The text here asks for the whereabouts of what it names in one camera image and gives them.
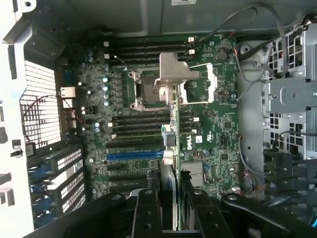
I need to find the black expansion slot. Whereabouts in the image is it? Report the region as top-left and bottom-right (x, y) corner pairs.
(108, 182), (149, 192)
(108, 173), (149, 182)

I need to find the silver chipset heat sink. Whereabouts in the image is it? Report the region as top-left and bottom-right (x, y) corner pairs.
(182, 163), (205, 186)

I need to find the blue expansion slot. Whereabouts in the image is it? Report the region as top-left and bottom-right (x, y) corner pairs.
(106, 153), (164, 161)

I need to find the black RAM slot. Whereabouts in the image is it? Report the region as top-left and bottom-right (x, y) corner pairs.
(104, 50), (196, 59)
(104, 41), (196, 50)
(107, 140), (164, 147)
(111, 114), (199, 122)

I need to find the green motherboard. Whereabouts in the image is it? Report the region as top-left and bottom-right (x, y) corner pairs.
(55, 34), (242, 199)

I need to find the black RAM stick with label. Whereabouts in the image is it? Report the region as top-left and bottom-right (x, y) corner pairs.
(111, 133), (199, 139)

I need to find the CPU socket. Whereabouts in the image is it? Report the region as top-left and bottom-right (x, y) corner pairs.
(128, 68), (179, 112)

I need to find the silver socket cover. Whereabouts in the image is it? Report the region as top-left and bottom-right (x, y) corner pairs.
(179, 63), (218, 104)

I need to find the silver drive cage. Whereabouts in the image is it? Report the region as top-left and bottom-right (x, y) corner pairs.
(262, 23), (317, 159)

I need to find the thin locking lever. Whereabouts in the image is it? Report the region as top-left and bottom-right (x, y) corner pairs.
(113, 56), (137, 75)

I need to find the round coin battery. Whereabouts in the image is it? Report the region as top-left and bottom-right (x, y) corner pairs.
(214, 48), (227, 61)

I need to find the open grey PC case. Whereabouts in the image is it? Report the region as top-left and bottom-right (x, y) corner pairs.
(0, 0), (317, 238)

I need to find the long blue SATA wire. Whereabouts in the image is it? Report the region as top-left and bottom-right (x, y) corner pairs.
(262, 193), (317, 229)

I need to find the arched black wire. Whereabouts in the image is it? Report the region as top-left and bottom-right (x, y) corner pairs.
(197, 3), (290, 80)

